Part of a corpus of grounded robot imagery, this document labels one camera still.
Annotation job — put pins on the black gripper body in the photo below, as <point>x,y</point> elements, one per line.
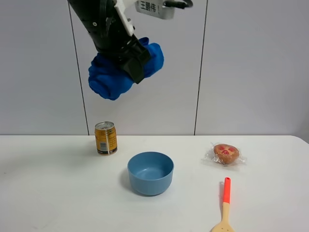
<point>123,50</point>

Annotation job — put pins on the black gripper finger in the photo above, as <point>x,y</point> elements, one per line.
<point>134,67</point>

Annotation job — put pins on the blue cloth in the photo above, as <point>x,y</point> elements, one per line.
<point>110,82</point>

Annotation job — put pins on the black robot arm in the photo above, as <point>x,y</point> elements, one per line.
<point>113,35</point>

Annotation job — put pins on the silver name tag plate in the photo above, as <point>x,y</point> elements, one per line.
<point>163,9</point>

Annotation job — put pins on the gold drink can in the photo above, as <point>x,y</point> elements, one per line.
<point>106,140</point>

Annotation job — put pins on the blue plastic bowl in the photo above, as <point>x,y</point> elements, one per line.
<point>150,173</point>

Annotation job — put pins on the wrapped pastry bun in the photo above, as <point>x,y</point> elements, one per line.
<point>223,154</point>

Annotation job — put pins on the wooden spoon orange handle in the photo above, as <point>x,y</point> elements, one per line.
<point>224,225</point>

